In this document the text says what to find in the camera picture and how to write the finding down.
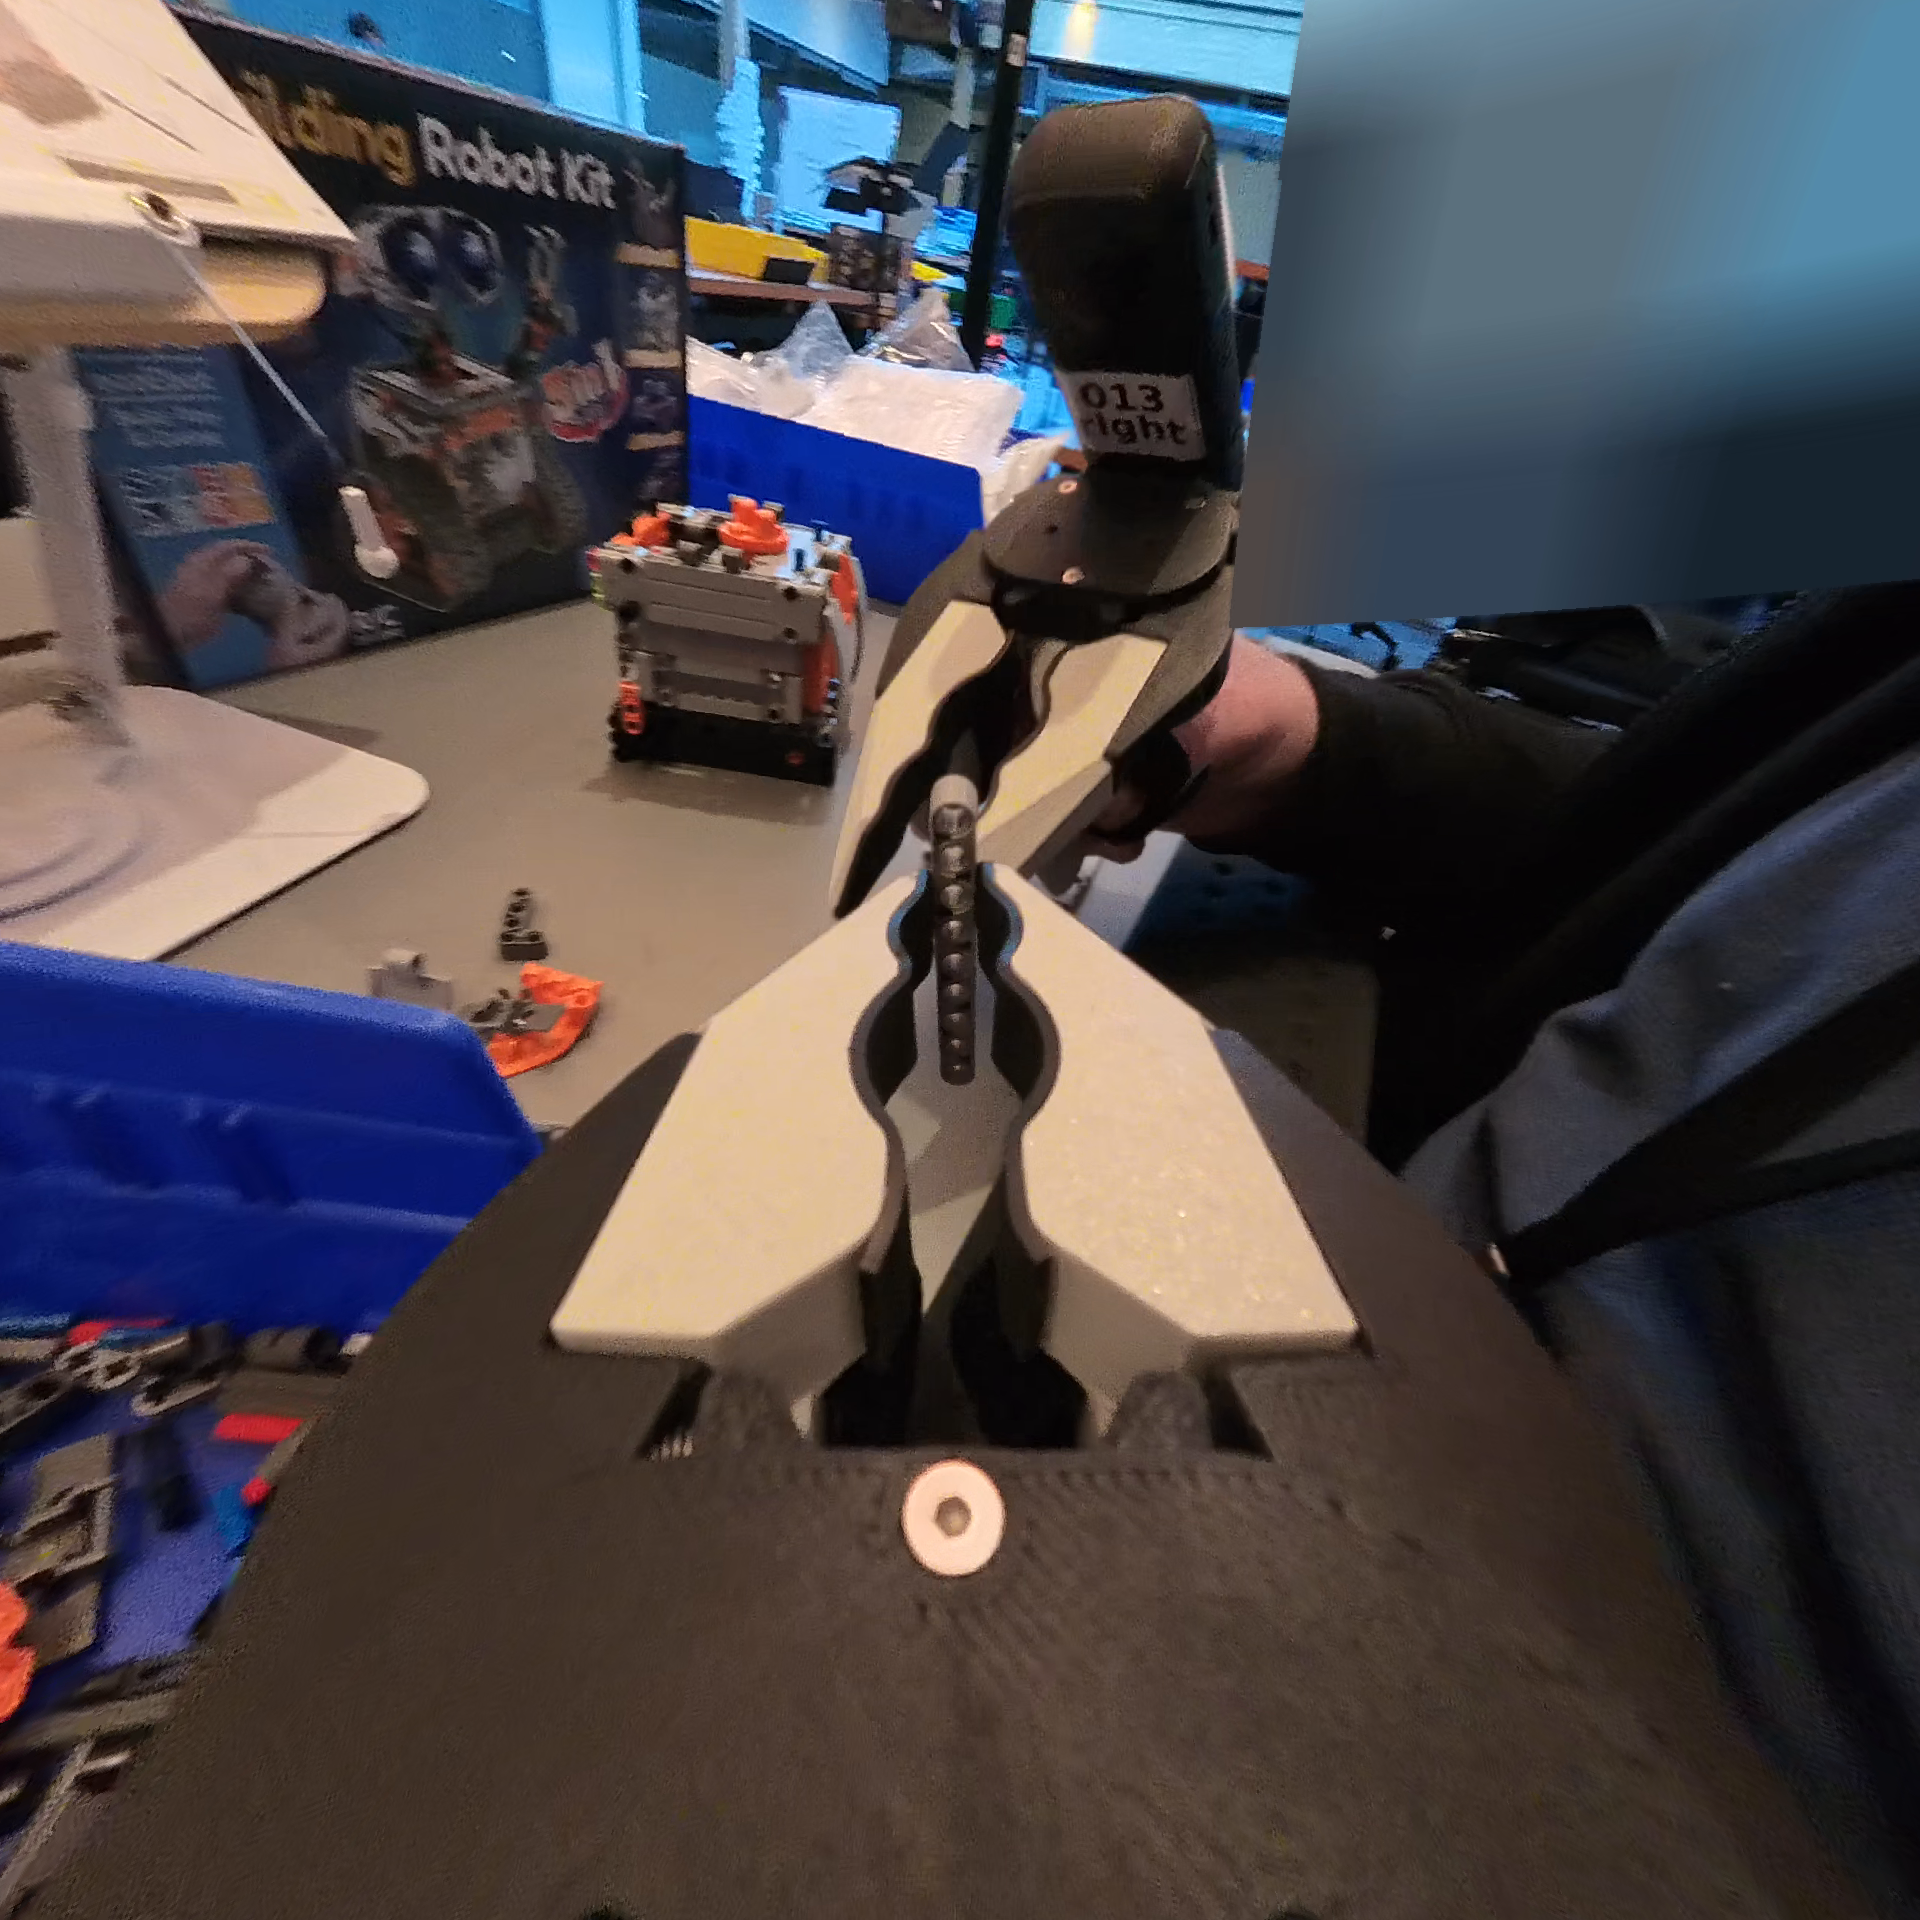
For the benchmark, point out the white desk stand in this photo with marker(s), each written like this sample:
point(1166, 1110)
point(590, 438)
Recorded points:
point(179, 813)

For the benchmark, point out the pile of toy building parts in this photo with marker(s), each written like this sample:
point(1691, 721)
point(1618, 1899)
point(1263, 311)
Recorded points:
point(90, 1396)

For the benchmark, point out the long grey toy beam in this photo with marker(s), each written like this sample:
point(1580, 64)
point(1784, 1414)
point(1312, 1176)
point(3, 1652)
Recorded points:
point(953, 930)

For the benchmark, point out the orange pointed toy panel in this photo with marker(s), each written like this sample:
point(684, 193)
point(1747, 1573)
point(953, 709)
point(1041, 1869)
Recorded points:
point(556, 1016)

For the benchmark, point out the blue plastic bin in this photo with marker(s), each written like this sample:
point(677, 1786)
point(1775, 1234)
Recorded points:
point(229, 1125)

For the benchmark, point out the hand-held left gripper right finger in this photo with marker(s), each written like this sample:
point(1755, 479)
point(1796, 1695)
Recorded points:
point(1183, 1186)

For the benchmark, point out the dark printed toy box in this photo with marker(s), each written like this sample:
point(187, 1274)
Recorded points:
point(494, 373)

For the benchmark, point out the person's right forearm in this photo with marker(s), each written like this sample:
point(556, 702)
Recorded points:
point(1457, 795)

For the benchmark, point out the grey long toy panel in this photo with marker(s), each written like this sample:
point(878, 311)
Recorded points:
point(407, 977)

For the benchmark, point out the yellow plastic bin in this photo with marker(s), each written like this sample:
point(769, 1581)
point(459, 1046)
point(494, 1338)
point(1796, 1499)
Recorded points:
point(743, 246)

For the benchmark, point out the clear plastic bags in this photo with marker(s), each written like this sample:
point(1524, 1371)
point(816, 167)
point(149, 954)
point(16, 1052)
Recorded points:
point(899, 390)

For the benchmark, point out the blue storage crate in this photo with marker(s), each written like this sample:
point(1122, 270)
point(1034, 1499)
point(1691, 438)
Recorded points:
point(813, 493)

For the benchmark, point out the person's right hand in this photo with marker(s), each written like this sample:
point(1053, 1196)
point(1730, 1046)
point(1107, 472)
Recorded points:
point(1267, 734)

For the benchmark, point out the grey bent toy beam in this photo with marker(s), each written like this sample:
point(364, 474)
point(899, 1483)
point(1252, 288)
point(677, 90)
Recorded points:
point(525, 930)

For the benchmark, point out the grey toy building model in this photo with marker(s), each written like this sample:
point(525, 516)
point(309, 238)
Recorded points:
point(734, 648)

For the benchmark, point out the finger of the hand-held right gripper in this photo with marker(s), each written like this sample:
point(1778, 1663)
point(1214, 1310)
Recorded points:
point(899, 720)
point(1079, 720)

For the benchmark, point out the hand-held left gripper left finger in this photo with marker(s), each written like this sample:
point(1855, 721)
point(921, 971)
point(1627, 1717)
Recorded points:
point(719, 1186)

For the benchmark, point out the dark grey toy plate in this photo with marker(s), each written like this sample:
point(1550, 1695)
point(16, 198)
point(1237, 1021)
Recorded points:
point(489, 1016)

